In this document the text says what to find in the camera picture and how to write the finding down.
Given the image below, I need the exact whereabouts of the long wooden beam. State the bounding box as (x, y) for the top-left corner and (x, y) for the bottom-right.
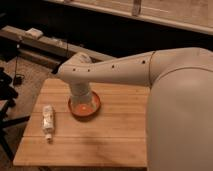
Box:
(0, 25), (113, 61)

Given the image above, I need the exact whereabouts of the orange ceramic bowl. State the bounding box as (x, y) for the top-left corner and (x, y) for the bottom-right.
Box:
(68, 91), (101, 118)

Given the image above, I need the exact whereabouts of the white plastic bottle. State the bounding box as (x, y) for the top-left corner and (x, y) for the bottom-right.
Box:
(42, 105), (54, 142)

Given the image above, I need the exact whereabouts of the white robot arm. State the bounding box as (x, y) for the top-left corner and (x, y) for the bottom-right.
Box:
(56, 47), (213, 171)

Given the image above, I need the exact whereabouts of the black cable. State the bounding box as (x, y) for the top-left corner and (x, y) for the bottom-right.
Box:
(12, 36), (25, 86)

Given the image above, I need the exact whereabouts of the wooden table board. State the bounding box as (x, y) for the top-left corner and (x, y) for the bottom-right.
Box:
(13, 79), (149, 168)

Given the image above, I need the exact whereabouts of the black tripod stand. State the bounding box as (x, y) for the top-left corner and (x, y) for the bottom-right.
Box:
(0, 67), (29, 161)

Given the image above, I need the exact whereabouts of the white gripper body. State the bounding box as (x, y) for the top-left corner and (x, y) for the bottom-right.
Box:
(69, 83), (92, 106)

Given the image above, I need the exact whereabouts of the small white box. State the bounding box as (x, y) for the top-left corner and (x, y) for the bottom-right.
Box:
(25, 28), (43, 38)

